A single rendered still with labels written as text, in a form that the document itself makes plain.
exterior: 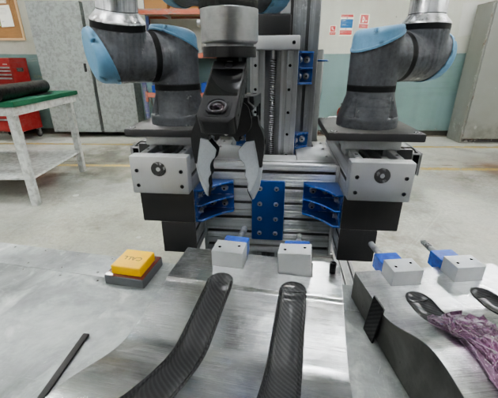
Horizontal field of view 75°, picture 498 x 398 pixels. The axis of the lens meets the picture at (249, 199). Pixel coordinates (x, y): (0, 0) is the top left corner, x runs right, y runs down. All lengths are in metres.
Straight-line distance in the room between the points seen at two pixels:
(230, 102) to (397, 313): 0.38
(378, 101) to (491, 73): 5.31
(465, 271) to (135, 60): 0.76
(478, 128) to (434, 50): 5.30
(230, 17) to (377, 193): 0.49
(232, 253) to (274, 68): 0.58
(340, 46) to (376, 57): 4.95
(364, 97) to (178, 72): 0.45
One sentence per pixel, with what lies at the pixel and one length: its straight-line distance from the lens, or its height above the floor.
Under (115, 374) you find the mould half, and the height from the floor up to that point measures 0.91.
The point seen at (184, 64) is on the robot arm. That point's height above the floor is 1.18.
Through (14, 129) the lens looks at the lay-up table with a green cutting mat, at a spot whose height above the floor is 0.68.
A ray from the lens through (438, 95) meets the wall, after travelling 6.39.
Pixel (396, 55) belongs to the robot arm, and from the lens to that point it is 0.87.
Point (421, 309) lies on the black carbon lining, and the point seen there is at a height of 0.85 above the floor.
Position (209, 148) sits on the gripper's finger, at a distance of 0.48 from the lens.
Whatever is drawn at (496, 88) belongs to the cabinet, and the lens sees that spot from 6.22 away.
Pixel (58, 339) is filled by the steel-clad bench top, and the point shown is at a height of 0.80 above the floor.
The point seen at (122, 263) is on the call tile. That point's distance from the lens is 0.67.
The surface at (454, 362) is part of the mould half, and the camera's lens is 0.44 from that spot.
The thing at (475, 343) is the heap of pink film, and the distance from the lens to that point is 0.46.
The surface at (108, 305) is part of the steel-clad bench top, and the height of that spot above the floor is 0.80.
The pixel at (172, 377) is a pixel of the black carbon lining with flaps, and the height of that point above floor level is 0.90.
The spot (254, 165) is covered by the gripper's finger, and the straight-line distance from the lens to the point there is 0.47.
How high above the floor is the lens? 1.19
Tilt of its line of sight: 23 degrees down
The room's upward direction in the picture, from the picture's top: straight up
